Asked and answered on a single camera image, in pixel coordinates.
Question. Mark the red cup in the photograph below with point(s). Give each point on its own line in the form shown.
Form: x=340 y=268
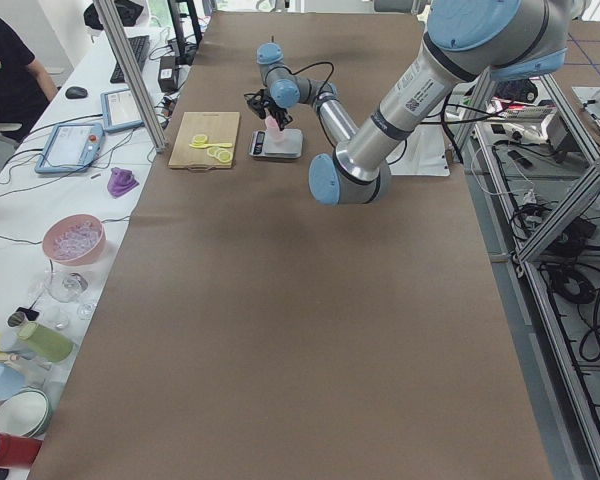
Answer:
x=18 y=452

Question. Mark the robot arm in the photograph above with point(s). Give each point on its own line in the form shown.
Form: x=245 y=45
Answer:
x=510 y=39
x=284 y=89

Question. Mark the blue teach pendant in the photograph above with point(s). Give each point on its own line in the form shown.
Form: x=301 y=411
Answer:
x=119 y=111
x=71 y=147

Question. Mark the bamboo cutting board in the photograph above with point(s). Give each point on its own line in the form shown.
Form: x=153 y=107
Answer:
x=218 y=126

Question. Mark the green cup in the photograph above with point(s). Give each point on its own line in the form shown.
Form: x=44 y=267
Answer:
x=45 y=342

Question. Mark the aluminium frame post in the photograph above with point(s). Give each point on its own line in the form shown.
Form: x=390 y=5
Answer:
x=123 y=54

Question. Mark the purple cloth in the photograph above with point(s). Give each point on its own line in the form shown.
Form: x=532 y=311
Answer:
x=121 y=181

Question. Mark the wine glass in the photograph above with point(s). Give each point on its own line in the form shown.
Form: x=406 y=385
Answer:
x=71 y=287

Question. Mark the black computer mouse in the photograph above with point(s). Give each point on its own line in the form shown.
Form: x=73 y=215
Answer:
x=76 y=92

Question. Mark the white green bowl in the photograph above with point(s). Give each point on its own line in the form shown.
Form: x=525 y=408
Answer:
x=26 y=414

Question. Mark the yellow plastic knife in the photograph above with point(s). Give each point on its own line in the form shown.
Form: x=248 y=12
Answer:
x=210 y=145

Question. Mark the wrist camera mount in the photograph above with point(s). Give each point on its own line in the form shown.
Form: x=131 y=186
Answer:
x=257 y=103

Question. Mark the silver digital kitchen scale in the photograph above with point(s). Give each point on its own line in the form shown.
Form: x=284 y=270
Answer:
x=288 y=147

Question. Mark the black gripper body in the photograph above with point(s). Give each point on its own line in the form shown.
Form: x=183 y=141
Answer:
x=277 y=109

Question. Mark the pink bowl with ice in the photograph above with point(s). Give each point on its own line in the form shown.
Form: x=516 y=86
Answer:
x=75 y=240

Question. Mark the pink plastic cup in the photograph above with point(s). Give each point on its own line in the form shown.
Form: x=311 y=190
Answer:
x=273 y=133

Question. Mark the lemon slice toy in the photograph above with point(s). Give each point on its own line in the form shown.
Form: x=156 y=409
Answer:
x=199 y=140
x=224 y=156

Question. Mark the person in black shirt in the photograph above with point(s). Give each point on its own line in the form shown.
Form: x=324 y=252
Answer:
x=26 y=88

